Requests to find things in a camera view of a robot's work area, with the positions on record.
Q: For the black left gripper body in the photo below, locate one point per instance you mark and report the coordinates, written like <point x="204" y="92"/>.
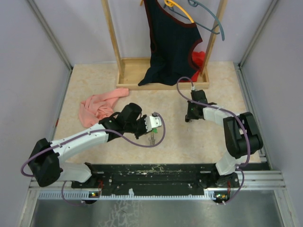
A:
<point x="139" y="128"/>

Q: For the large keyring with small rings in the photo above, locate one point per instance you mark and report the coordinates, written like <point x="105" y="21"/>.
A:
<point x="152" y="138"/>

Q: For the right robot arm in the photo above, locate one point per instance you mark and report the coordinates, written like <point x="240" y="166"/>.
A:
<point x="241" y="133"/>

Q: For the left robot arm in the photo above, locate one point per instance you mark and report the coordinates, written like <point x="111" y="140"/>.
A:
<point x="48" y="159"/>

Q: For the red cloth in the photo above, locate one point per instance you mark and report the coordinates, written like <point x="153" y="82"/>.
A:
<point x="190" y="65"/>

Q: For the pink cloth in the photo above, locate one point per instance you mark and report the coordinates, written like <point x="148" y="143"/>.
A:
<point x="98" y="107"/>

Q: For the wooden clothes rack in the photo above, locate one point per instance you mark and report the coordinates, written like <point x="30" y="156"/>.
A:
<point x="132" y="70"/>

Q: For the dark navy tank top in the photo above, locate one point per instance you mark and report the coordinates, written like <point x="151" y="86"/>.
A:
<point x="168" y="38"/>

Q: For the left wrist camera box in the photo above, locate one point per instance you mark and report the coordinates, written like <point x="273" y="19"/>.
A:
<point x="152" y="122"/>

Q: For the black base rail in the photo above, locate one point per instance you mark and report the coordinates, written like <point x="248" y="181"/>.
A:
<point x="154" y="179"/>

